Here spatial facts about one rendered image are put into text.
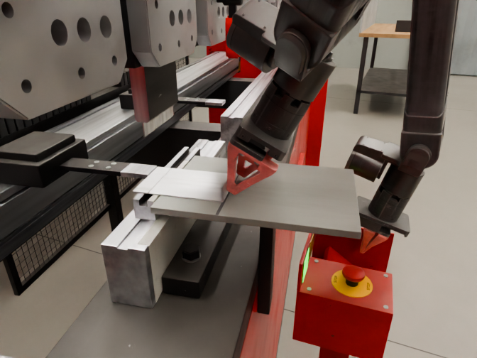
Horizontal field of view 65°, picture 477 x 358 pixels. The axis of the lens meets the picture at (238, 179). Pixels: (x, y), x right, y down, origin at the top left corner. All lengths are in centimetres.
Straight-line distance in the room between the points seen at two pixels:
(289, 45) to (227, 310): 33
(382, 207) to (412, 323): 117
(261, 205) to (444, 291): 165
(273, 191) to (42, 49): 35
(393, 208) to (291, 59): 42
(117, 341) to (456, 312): 167
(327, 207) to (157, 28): 29
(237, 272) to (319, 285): 19
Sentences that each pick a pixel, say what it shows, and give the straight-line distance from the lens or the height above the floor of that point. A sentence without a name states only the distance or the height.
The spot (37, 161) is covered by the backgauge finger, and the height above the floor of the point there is 102.
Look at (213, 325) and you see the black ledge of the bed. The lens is 50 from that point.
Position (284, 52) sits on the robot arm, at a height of 120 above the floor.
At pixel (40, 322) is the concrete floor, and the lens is 189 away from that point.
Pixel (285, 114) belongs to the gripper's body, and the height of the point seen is 112.
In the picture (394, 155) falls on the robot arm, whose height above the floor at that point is 100.
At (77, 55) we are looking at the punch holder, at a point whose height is 121.
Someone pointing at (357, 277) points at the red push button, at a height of 81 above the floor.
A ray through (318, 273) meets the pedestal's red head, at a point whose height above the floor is 78.
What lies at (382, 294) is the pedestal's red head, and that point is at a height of 78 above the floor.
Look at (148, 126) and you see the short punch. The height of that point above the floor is 109.
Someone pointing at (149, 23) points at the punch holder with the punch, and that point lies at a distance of 41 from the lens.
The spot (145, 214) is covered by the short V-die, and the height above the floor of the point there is 98.
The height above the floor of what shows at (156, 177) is 100.
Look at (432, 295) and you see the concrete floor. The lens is 202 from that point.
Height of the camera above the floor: 124
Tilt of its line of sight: 26 degrees down
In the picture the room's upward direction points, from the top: straight up
